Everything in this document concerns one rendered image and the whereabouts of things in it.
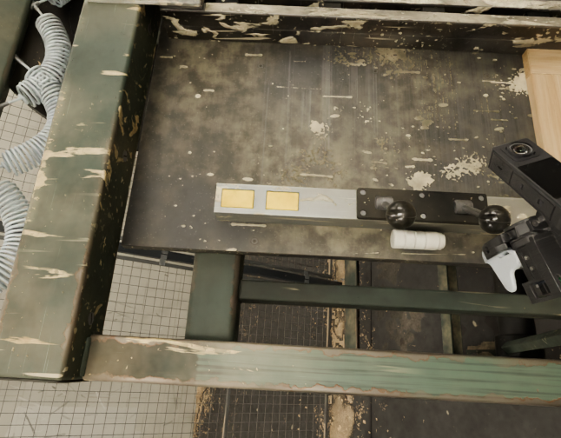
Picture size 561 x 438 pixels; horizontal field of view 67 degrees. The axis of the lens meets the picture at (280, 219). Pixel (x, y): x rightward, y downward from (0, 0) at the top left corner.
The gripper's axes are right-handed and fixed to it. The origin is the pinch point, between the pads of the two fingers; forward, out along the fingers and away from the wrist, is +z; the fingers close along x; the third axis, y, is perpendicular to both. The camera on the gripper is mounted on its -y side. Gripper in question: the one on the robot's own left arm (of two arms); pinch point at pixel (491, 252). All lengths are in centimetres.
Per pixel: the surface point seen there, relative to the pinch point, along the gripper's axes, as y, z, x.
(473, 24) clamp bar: -38.8, 5.3, 18.5
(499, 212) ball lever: -4.0, -3.8, 1.0
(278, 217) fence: -15.8, 9.1, -24.2
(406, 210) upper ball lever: -7.6, -3.8, -9.9
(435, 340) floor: 16, 185, 55
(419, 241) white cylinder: -5.9, 9.3, -4.6
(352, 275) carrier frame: -21, 124, 10
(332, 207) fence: -14.7, 8.1, -15.8
